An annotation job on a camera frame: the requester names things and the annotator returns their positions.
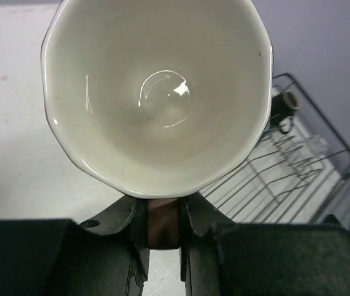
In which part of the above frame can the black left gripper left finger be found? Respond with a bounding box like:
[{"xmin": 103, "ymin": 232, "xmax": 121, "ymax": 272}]
[{"xmin": 0, "ymin": 196, "xmax": 149, "ymax": 295}]

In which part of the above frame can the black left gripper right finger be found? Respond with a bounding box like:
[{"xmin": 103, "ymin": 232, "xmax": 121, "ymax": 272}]
[{"xmin": 180, "ymin": 193, "xmax": 350, "ymax": 295}]

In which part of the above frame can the pink hexagonal mug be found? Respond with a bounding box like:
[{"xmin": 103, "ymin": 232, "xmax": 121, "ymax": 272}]
[{"xmin": 41, "ymin": 1, "xmax": 273, "ymax": 249}]

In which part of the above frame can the dark cup in rack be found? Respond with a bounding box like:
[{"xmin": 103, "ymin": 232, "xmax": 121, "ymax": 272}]
[{"xmin": 271, "ymin": 91, "xmax": 301, "ymax": 118}]

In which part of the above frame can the clear glass cup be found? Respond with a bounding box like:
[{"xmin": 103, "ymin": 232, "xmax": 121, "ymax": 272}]
[{"xmin": 305, "ymin": 134, "xmax": 328, "ymax": 155}]

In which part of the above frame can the grey wire dish rack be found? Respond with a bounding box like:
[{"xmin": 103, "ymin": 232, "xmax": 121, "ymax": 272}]
[{"xmin": 201, "ymin": 73, "xmax": 350, "ymax": 227}]

